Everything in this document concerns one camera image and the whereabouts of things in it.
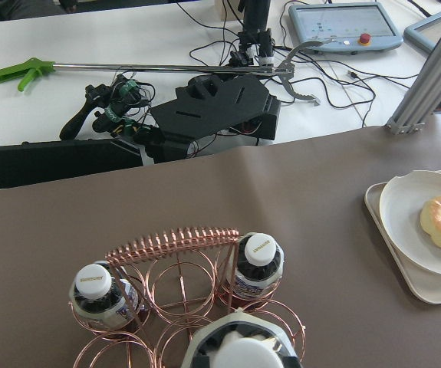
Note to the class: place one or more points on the tea bottle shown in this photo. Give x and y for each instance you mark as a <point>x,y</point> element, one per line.
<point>100,299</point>
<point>252,279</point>
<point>241,340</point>

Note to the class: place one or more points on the cream rabbit serving tray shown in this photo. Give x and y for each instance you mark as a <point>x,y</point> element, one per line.
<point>426,285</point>

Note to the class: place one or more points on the black 3D printed device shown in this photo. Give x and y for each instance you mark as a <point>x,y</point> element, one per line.
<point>206,106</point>

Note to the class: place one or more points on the white round plate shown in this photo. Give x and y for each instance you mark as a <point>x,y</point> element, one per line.
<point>401,202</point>

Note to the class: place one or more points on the blue teach pendant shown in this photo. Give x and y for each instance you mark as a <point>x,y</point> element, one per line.
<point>345,28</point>

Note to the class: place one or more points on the green handled reacher grabber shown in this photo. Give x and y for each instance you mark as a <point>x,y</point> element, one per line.
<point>33,68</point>

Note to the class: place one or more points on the copper wire bottle rack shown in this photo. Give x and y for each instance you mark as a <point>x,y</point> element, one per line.
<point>177,275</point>

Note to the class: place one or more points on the aluminium frame post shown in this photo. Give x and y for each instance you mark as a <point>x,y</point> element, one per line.
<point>421,99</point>

